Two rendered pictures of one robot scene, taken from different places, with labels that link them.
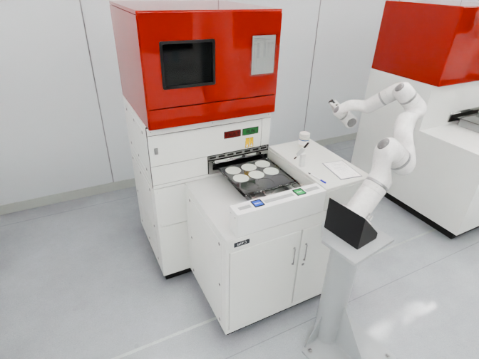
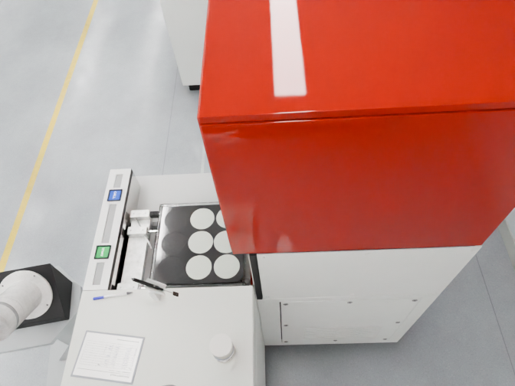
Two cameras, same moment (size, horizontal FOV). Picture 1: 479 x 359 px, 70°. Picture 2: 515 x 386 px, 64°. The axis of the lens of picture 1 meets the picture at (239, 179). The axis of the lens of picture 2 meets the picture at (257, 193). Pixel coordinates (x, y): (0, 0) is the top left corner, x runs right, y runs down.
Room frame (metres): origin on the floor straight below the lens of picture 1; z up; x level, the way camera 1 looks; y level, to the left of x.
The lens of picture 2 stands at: (2.50, -0.62, 2.37)
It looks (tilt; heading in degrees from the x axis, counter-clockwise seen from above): 56 degrees down; 122
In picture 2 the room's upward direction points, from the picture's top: 6 degrees counter-clockwise
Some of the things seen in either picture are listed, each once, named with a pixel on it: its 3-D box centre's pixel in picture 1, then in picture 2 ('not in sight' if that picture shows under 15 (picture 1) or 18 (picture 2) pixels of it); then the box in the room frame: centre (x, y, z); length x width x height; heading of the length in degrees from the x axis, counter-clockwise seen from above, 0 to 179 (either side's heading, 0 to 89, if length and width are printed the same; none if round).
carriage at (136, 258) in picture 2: not in sight; (136, 252); (1.65, -0.24, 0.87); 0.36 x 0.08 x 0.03; 118
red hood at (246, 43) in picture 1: (192, 57); (349, 81); (2.26, 0.32, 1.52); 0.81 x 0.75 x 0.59; 118
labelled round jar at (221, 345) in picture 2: (304, 139); (222, 348); (2.19, -0.44, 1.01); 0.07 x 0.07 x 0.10
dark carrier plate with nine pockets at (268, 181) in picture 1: (256, 174); (200, 242); (1.88, -0.10, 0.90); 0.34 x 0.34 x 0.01; 28
